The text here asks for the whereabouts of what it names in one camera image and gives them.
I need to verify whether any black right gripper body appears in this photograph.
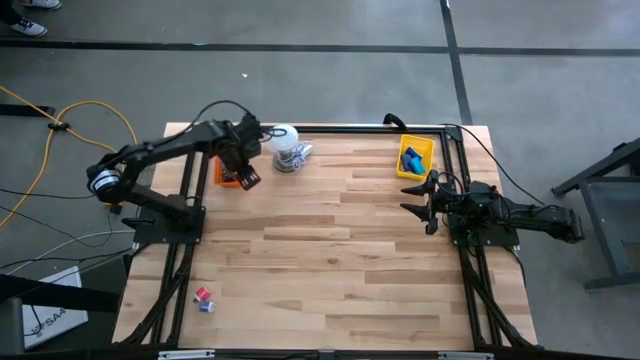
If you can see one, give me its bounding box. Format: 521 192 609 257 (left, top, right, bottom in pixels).
424 169 466 236

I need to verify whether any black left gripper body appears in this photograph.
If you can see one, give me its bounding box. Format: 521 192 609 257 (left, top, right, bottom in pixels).
215 113 264 172

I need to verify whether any orange plastic basket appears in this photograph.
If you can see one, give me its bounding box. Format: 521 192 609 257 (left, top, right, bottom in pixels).
213 157 243 189

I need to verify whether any white bulb lamp brass base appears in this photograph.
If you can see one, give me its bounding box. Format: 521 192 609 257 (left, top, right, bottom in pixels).
269 123 302 174

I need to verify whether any yellow plastic basket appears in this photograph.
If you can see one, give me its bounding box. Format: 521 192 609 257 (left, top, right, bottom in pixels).
395 133 436 182

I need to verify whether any black metal cart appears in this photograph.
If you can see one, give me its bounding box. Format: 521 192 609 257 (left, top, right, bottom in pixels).
551 137 640 292

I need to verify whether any white printed box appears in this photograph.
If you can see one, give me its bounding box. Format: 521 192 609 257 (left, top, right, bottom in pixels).
22 265 90 350

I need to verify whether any person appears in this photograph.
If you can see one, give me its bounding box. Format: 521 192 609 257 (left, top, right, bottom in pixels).
0 0 64 39

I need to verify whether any white lamp cable with adapter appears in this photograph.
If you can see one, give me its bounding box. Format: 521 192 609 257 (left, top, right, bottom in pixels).
285 140 315 170

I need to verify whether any white floor cable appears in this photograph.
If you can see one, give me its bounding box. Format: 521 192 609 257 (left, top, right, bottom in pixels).
4 229 136 276

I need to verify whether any yellow extension cable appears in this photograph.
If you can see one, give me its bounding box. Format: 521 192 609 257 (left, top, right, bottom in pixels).
0 84 139 231

